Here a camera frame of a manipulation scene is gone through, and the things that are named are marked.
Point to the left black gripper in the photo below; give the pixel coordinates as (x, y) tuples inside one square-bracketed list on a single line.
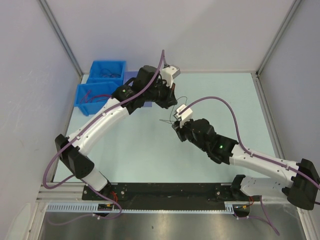
[(169, 99)]

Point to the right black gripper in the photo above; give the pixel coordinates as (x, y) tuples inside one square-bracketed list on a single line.
[(179, 130)]

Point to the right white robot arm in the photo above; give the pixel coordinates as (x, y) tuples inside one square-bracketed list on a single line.
[(296, 182)]

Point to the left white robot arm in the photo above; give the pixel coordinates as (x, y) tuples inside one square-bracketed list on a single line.
[(149, 85)]

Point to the lavender plastic tray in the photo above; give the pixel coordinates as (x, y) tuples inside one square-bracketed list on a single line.
[(133, 74)]

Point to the rear blue plastic bin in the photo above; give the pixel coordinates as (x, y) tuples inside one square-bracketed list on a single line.
[(105, 70)]

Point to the blue plastic bin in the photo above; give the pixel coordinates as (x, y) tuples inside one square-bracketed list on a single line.
[(91, 97), (105, 70)]

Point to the front blue plastic bin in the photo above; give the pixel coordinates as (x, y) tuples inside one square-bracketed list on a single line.
[(91, 97)]

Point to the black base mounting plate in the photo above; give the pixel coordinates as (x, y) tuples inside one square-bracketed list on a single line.
[(175, 196)]

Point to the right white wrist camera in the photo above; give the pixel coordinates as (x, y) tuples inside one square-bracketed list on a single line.
[(183, 114)]

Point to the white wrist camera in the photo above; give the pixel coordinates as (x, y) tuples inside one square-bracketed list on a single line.
[(183, 114), (169, 73)]

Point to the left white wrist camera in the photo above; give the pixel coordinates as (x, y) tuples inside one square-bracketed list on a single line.
[(169, 73)]

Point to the grey slotted cable duct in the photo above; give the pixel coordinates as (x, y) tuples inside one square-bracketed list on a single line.
[(99, 208)]

